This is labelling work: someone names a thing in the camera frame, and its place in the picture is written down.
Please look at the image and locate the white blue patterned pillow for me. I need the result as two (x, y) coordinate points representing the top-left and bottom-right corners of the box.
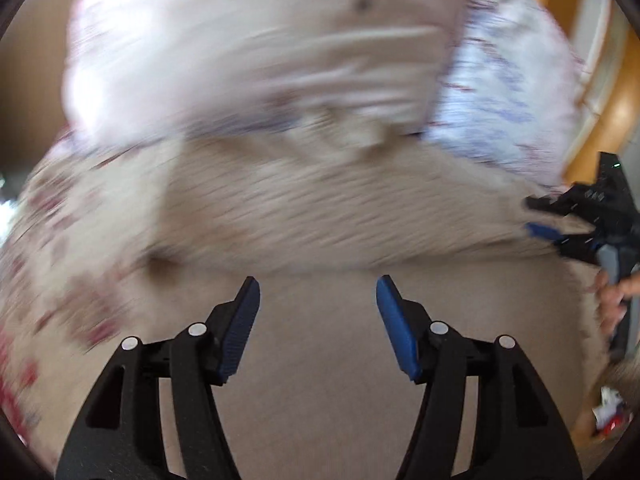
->
(424, 0), (590, 192)

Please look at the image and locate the beige blanket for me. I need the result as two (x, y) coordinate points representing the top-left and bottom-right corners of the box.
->
(145, 130), (618, 480)

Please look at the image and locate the red white packet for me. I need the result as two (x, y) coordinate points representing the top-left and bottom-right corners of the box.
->
(591, 386), (632, 437)

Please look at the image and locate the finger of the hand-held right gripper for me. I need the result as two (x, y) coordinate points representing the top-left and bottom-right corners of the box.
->
(525, 222), (607, 267)
(525, 185), (608, 228)

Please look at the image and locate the person's right hand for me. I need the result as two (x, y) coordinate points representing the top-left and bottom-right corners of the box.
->
(590, 271), (640, 338)

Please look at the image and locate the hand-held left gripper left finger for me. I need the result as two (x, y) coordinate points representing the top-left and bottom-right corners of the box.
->
(55, 276), (261, 480)

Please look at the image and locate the red floral bed sheet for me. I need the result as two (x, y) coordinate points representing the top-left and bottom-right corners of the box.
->
(0, 127), (173, 468)

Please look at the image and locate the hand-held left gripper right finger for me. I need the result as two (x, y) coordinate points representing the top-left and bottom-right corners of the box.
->
(376, 275), (584, 480)

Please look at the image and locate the wooden bed frame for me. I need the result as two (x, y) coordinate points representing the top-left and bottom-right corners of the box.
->
(537, 0), (640, 197)

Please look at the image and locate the white pink floral pillow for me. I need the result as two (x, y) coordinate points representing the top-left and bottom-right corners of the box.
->
(61, 0), (473, 153)

